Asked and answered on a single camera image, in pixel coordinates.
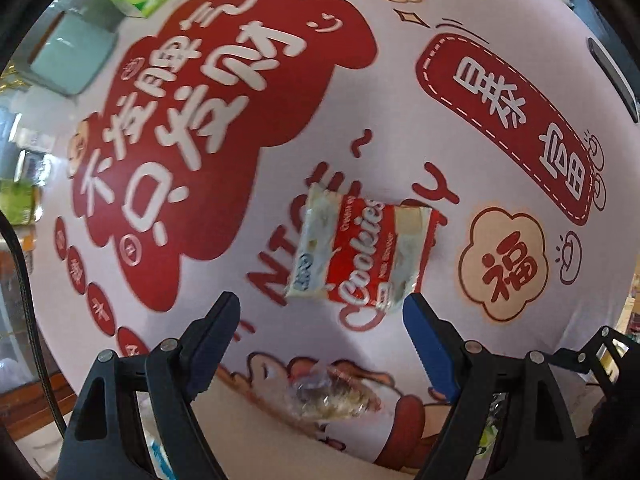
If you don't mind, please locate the red white cookie packet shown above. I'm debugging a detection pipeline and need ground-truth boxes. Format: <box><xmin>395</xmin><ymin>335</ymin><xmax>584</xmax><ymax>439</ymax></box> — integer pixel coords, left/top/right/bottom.
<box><xmin>284</xmin><ymin>182</ymin><xmax>442</xmax><ymax>313</ymax></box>

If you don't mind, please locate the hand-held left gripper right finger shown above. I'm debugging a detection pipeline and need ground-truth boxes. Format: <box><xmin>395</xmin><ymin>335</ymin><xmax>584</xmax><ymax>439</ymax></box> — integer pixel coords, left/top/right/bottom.
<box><xmin>402</xmin><ymin>292</ymin><xmax>583</xmax><ymax>480</ymax></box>

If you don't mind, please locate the red white printed tablecloth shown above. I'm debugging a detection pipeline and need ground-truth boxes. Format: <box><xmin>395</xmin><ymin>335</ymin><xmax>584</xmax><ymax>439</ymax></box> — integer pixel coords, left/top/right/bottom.
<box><xmin>35</xmin><ymin>0</ymin><xmax>633</xmax><ymax>476</ymax></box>

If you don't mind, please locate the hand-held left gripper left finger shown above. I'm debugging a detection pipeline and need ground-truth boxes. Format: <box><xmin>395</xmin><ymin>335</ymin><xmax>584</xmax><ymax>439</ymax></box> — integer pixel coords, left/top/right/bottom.
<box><xmin>59</xmin><ymin>291</ymin><xmax>242</xmax><ymax>480</ymax></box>

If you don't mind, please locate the green carton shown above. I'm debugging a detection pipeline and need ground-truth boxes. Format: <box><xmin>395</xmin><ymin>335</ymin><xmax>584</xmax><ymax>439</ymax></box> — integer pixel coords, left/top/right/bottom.
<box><xmin>0</xmin><ymin>180</ymin><xmax>48</xmax><ymax>226</ymax></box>

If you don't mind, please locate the green snack packet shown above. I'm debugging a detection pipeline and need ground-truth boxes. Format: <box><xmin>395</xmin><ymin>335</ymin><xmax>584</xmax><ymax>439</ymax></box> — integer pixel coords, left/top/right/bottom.
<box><xmin>475</xmin><ymin>395</ymin><xmax>507</xmax><ymax>461</ymax></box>

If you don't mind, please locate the light teal box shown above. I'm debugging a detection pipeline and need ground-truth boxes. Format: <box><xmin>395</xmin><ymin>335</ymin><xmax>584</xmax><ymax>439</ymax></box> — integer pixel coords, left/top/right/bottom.
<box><xmin>30</xmin><ymin>12</ymin><xmax>118</xmax><ymax>97</ymax></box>

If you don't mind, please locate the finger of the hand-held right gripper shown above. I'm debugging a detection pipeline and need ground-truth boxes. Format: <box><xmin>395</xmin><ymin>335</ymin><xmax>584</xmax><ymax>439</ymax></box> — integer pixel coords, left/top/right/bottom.
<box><xmin>542</xmin><ymin>326</ymin><xmax>640</xmax><ymax>411</ymax></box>

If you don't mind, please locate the blue white snack packet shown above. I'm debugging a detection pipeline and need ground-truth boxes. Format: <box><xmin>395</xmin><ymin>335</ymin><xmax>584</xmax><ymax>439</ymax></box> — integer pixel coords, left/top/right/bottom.
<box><xmin>144</xmin><ymin>437</ymin><xmax>177</xmax><ymax>480</ymax></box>

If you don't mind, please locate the black cable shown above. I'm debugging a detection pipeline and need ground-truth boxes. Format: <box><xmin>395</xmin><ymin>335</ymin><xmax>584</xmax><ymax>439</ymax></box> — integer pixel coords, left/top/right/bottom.
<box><xmin>0</xmin><ymin>212</ymin><xmax>68</xmax><ymax>433</ymax></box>

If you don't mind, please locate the clear wrapped candy packet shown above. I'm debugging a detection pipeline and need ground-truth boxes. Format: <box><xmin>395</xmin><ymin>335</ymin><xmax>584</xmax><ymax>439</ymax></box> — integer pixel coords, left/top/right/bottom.
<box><xmin>285</xmin><ymin>360</ymin><xmax>383</xmax><ymax>421</ymax></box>

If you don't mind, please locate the black flat device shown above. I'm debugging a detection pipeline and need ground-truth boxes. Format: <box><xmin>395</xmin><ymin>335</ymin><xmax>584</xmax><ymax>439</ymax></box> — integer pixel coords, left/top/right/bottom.
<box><xmin>586</xmin><ymin>37</ymin><xmax>640</xmax><ymax>123</ymax></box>

